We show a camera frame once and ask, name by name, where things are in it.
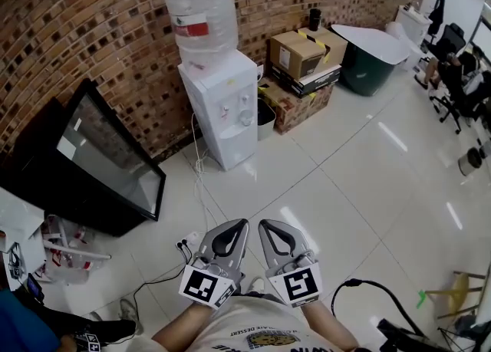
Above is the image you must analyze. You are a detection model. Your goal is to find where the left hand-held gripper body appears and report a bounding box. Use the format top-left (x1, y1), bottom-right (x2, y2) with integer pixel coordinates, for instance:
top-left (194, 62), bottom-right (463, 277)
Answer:
top-left (178, 255), bottom-right (246, 311)

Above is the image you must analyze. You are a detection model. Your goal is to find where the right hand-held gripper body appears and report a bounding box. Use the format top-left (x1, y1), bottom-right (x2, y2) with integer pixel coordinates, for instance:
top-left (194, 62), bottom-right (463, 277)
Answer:
top-left (266, 252), bottom-right (324, 309)

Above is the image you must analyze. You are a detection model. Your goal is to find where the person's right forearm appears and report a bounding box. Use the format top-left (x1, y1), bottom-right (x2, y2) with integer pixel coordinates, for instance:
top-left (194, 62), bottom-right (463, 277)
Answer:
top-left (302, 301), bottom-right (361, 352)

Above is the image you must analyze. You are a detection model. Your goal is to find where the person's left forearm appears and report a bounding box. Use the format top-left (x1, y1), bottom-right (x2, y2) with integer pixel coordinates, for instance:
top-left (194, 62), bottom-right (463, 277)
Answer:
top-left (150, 303), bottom-right (213, 352)

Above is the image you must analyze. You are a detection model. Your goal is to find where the white water dispenser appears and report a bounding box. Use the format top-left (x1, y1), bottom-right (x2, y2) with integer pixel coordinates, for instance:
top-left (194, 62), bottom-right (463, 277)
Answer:
top-left (176, 48), bottom-right (259, 173)

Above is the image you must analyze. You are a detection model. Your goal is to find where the large clear water bottle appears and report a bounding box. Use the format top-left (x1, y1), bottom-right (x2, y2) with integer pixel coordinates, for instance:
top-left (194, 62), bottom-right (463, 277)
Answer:
top-left (160, 0), bottom-right (239, 72)

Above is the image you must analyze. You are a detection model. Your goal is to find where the white power strip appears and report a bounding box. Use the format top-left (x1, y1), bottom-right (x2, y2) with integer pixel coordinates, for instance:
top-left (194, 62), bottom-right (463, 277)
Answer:
top-left (175, 231), bottom-right (205, 250)

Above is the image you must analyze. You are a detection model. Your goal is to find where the person's white printed shirt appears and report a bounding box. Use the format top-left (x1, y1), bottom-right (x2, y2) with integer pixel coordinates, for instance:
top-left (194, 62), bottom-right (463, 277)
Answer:
top-left (180, 293), bottom-right (361, 352)

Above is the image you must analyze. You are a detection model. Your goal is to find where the black device box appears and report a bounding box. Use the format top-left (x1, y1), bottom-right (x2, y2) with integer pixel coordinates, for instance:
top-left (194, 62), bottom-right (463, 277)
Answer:
top-left (377, 317), bottom-right (435, 352)

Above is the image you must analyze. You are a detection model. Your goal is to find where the white waste bin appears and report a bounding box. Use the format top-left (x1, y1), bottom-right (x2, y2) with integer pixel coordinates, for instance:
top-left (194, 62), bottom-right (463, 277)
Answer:
top-left (256, 97), bottom-right (278, 142)

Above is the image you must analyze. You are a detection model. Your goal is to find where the red patterned cardboard box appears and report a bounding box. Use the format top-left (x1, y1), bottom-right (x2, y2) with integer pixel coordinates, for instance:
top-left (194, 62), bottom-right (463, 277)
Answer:
top-left (257, 77), bottom-right (335, 137)

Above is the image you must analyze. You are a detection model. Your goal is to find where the pile of empty clear bottles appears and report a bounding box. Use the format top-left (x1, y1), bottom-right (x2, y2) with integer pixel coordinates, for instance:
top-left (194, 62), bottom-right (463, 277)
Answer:
top-left (39, 213), bottom-right (113, 287)

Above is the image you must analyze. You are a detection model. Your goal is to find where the flat black box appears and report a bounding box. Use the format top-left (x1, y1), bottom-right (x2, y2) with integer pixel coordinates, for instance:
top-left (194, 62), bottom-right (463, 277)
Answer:
top-left (269, 62), bottom-right (343, 100)

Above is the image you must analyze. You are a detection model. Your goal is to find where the yellow stool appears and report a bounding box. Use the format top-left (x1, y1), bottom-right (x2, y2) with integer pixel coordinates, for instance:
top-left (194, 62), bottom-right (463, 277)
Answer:
top-left (423, 268), bottom-right (487, 320)

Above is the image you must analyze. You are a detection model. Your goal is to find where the black tripod stand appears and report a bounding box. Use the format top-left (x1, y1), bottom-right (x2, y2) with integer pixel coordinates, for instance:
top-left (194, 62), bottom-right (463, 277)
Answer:
top-left (436, 313), bottom-right (491, 352)

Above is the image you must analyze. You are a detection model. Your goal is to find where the green tub with white top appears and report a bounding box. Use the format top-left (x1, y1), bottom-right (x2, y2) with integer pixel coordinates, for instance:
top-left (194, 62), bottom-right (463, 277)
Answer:
top-left (330, 24), bottom-right (412, 97)

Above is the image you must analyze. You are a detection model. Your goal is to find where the silver trash can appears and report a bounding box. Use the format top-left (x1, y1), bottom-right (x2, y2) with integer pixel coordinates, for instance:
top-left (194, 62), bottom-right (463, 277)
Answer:
top-left (457, 146), bottom-right (483, 177)

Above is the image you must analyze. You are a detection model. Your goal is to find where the plain brown cardboard box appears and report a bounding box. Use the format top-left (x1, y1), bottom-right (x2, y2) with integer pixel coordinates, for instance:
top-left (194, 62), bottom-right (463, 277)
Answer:
top-left (269, 31), bottom-right (328, 81)

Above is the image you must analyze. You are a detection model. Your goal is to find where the yellow-taped cardboard box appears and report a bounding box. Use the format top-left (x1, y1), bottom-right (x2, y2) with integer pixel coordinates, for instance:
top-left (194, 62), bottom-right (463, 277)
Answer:
top-left (296, 25), bottom-right (349, 64)

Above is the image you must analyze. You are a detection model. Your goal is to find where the black office chair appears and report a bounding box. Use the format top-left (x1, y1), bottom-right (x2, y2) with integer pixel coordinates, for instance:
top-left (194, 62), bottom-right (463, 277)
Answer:
top-left (428, 69), bottom-right (491, 136)
top-left (425, 23), bottom-right (467, 62)

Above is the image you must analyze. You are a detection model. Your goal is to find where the white rounded container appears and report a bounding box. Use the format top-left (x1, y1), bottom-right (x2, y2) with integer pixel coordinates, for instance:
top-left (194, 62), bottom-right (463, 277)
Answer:
top-left (384, 21), bottom-right (423, 72)

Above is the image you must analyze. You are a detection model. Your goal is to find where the white cabinet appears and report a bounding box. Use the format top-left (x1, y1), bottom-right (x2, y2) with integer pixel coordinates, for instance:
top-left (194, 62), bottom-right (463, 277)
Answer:
top-left (394, 5), bottom-right (433, 45)

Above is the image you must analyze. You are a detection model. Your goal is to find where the black coat on rack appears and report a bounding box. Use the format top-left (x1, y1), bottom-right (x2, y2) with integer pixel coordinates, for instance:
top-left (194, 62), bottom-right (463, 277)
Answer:
top-left (427, 0), bottom-right (447, 38)

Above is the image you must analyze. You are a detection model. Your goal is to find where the thin black floor cable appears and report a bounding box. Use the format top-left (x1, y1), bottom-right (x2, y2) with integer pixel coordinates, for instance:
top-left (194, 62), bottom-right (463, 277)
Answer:
top-left (131, 245), bottom-right (197, 308)

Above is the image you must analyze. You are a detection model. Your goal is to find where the white power cable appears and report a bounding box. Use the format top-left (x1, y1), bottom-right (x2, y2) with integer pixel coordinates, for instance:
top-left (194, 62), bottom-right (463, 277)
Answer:
top-left (189, 111), bottom-right (216, 235)

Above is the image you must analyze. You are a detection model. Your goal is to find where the thick black cable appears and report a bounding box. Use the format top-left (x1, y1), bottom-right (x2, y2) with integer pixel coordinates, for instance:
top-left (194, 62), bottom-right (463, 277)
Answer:
top-left (330, 278), bottom-right (427, 339)

